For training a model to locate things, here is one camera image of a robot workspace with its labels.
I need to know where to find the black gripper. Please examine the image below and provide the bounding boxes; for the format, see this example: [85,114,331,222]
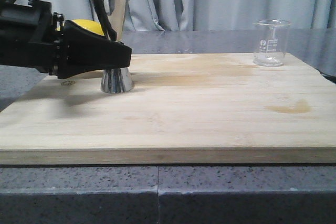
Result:
[1,0,132,79]

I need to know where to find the yellow lemon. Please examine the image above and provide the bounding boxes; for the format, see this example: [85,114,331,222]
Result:
[62,19,105,38]

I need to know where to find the wooden cutting board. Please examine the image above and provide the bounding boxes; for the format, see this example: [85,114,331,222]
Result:
[1,53,335,165]

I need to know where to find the small glass beaker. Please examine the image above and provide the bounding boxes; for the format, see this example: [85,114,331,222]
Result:
[253,19,291,67]

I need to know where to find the steel double jigger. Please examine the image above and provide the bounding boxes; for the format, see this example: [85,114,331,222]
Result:
[90,0,133,94]

